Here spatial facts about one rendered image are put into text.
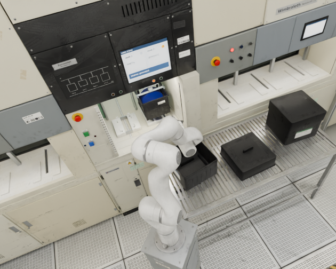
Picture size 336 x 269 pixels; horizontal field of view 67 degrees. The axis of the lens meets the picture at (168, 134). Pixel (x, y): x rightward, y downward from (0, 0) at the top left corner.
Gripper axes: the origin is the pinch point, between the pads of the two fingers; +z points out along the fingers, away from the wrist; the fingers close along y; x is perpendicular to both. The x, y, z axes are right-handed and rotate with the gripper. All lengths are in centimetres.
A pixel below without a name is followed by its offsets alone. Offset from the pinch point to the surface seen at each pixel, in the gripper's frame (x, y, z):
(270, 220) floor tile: -119, 65, -49
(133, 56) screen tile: 44.4, -11.4, 14.0
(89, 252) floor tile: -119, -100, -6
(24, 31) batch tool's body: 72, -58, 15
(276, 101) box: -18, 84, -4
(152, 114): -20.2, -5.0, 33.8
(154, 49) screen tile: 44.2, 1.7, 13.9
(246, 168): -33, 37, -38
